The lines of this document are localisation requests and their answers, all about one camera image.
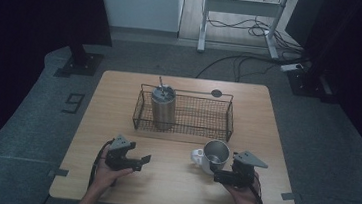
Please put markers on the white power strip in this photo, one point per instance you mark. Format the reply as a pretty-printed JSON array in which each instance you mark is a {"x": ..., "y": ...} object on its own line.
[{"x": 291, "y": 67}]

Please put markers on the black curtain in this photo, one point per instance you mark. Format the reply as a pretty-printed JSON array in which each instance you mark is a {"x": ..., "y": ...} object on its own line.
[
  {"x": 25, "y": 33},
  {"x": 356, "y": 65}
]

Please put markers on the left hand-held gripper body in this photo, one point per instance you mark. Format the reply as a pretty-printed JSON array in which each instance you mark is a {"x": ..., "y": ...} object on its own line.
[{"x": 119, "y": 156}]

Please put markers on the black stand base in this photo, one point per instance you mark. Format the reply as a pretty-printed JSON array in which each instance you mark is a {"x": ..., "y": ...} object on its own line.
[
  {"x": 84, "y": 63},
  {"x": 309, "y": 84}
]

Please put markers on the steel tumbler with straw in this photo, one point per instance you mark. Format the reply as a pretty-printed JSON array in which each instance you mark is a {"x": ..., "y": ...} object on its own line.
[{"x": 163, "y": 110}]

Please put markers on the grey tape strip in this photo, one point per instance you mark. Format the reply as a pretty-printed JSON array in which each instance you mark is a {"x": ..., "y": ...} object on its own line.
[
  {"x": 287, "y": 196},
  {"x": 59, "y": 172}
]

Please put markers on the white mug with steel inside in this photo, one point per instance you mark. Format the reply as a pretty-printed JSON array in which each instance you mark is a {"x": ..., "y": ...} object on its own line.
[{"x": 212, "y": 153}]

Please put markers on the person's left hand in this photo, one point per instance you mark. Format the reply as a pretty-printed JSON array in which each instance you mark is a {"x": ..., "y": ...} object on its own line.
[{"x": 109, "y": 177}]

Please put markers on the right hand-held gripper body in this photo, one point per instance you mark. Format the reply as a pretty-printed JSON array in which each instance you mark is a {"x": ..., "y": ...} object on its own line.
[{"x": 246, "y": 172}]

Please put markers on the round black table mark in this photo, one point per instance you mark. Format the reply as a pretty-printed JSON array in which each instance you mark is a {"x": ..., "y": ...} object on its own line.
[{"x": 216, "y": 93}]

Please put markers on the white cabinet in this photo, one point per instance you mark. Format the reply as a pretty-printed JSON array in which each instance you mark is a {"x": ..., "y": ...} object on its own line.
[{"x": 141, "y": 1}]

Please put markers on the white desk frame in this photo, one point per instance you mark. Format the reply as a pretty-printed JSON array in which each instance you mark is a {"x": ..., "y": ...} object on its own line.
[{"x": 241, "y": 6}]

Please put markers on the person's right hand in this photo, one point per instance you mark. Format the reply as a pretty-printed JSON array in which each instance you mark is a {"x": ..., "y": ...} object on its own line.
[{"x": 243, "y": 198}]

